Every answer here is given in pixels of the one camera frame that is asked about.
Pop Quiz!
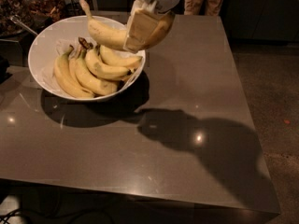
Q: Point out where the glass snack jar right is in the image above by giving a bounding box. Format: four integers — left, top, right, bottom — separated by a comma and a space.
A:
25, 0, 66, 22

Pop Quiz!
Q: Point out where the glass snack jar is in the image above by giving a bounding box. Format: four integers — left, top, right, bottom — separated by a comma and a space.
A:
25, 0, 66, 22
0, 0, 34, 37

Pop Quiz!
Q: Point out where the yellow banana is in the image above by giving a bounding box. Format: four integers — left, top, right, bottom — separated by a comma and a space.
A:
99, 46, 142, 68
69, 46, 81, 84
75, 49, 118, 96
78, 37, 132, 80
79, 0, 175, 51
53, 45, 94, 99

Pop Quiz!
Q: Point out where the glass snack jar left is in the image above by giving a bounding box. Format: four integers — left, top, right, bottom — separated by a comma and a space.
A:
0, 0, 34, 37

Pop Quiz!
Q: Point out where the white bowl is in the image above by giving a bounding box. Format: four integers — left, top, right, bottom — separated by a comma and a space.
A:
28, 15, 146, 102

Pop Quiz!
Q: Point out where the metal scoop handle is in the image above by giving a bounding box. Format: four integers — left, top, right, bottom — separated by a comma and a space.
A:
9, 15, 38, 36

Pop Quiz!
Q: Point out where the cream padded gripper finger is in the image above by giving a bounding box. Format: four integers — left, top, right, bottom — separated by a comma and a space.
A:
123, 9, 163, 53
130, 0, 157, 16

